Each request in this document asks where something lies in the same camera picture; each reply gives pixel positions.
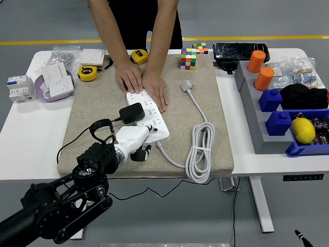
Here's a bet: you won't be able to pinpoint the clear bag of resistors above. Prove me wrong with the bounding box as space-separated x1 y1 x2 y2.
287 56 326 90

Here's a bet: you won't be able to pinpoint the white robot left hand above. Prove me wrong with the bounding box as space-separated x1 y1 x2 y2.
114 125 158 163

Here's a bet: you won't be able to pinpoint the blue block with knob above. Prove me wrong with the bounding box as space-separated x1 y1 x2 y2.
258 89 283 113
264 110 293 136

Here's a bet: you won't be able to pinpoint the blue storage bin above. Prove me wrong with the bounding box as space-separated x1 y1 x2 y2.
280 108 329 157

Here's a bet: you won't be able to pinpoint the clear bag of screws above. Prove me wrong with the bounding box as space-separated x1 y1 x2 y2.
34 45 82 74

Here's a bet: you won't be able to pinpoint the purple bowl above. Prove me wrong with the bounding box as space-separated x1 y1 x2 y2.
34 69 76 103

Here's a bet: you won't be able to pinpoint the black cloth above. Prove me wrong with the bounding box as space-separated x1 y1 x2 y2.
279 83 329 110

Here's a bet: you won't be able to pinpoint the yellow tape measure black label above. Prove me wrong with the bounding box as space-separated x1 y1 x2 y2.
77 65 99 82

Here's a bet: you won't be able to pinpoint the white table leg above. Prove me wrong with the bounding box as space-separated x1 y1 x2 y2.
249 177 275 234
69 226 85 241

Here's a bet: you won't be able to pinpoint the large colourful puzzle cube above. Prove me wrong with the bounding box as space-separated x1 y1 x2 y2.
179 47 197 70

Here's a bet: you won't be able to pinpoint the black lanyard strap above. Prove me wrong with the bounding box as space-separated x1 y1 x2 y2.
97 55 114 74

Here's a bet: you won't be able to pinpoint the person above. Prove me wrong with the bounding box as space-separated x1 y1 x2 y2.
107 0 183 49

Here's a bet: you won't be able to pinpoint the yellow lemon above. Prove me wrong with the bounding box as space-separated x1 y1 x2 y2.
290 117 316 145

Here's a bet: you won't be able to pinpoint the dark packets in bin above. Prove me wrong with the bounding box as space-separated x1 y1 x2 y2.
294 112 329 146

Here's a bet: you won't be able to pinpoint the black table control panel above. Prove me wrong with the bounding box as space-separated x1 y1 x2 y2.
282 173 324 182

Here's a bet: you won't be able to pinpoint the yellow tape measure silver clip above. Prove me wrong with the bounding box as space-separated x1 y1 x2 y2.
130 48 150 65

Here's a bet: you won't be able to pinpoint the grey metal table bracket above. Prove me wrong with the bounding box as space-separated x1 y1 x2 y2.
218 176 241 192

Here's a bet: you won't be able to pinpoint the white wall switch panel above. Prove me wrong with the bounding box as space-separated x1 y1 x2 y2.
78 48 106 66

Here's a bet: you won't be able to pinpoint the orange cylinder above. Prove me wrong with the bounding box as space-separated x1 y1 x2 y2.
246 50 267 74
253 66 276 92

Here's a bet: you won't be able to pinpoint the small colourful puzzle cube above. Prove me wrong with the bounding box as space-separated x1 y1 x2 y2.
192 42 209 55

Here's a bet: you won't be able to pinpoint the white double switch panel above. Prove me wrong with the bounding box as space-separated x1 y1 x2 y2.
41 63 68 85

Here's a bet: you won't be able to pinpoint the white wall socket panel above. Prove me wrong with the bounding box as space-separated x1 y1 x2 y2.
48 76 75 98

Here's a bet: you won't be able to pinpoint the grey stepped stand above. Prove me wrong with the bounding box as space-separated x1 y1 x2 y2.
234 60 295 155

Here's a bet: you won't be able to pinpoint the person's right hand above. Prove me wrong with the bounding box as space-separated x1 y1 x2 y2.
115 62 144 94

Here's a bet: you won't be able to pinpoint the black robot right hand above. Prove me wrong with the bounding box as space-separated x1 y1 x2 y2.
294 229 315 247

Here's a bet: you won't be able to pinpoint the black plastic tray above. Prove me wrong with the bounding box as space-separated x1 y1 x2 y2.
212 42 270 62

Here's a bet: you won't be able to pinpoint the white circuit breaker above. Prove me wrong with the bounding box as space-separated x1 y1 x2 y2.
6 74 35 103

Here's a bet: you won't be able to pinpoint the white power strip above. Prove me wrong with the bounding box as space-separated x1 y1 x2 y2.
125 89 170 148

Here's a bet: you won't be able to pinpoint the black hanging cable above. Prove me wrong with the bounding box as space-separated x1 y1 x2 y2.
232 177 241 247

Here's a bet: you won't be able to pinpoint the black adapter cord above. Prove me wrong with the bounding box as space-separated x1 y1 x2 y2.
56 117 215 201

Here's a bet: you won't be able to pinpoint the grey-brown fabric mat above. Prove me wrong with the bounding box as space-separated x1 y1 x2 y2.
56 53 235 180

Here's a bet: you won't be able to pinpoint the person's left hand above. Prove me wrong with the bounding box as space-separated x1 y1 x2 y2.
141 69 170 113

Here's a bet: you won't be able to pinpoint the black power adapter plug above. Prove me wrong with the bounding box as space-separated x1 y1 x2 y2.
119 102 145 126

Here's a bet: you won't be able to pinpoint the clear bag of parts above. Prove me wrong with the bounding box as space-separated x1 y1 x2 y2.
264 60 296 91

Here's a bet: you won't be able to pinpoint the white power cord with plug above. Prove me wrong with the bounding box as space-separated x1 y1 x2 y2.
155 79 215 184

